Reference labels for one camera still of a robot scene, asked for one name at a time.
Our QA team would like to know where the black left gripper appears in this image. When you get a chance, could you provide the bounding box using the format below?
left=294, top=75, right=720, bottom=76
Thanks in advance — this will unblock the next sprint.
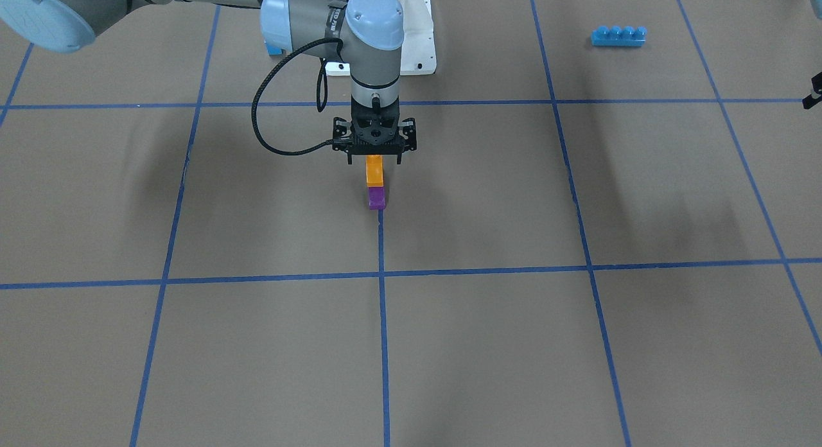
left=803, top=72, right=822, bottom=110

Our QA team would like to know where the purple trapezoid block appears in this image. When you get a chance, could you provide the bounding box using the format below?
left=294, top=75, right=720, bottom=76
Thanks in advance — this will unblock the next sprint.
left=367, top=186, right=387, bottom=211

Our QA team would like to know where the long blue toy block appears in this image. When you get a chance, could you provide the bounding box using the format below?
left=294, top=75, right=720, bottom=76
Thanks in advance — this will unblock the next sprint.
left=590, top=25, right=648, bottom=47

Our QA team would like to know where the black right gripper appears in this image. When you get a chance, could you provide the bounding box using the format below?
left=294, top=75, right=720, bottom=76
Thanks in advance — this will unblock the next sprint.
left=331, top=100, right=417, bottom=165

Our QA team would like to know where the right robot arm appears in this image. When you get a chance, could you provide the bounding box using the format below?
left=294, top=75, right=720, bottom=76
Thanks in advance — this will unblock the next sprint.
left=1, top=0, right=417, bottom=161

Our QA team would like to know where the orange trapezoid block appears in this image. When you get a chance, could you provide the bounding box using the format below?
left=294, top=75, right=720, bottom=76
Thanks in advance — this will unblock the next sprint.
left=366, top=155, right=385, bottom=188

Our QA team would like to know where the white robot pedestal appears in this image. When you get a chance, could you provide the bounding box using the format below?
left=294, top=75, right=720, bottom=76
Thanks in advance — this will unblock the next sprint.
left=319, top=0, right=437, bottom=87

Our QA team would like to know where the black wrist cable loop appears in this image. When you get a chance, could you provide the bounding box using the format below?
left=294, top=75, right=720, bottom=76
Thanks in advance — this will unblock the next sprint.
left=251, top=37, right=345, bottom=157

